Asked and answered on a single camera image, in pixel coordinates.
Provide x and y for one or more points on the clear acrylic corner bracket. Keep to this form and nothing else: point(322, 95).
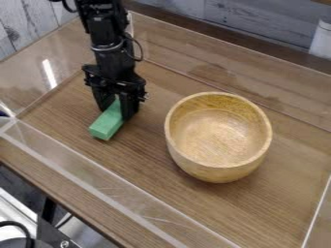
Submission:
point(130, 28)

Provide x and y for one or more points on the clear acrylic tray wall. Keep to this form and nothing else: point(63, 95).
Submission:
point(122, 184)

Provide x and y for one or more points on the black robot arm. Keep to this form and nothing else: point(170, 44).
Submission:
point(103, 19)

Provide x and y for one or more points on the white cylinder container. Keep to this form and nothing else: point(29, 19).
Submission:
point(320, 42)

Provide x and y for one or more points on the green rectangular block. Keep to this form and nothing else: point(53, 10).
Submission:
point(108, 122)

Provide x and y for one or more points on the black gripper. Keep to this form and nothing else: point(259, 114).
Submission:
point(112, 77)

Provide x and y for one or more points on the black metal table leg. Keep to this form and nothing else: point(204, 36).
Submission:
point(48, 210)

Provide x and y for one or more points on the light wooden bowl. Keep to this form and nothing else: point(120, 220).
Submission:
point(218, 136)

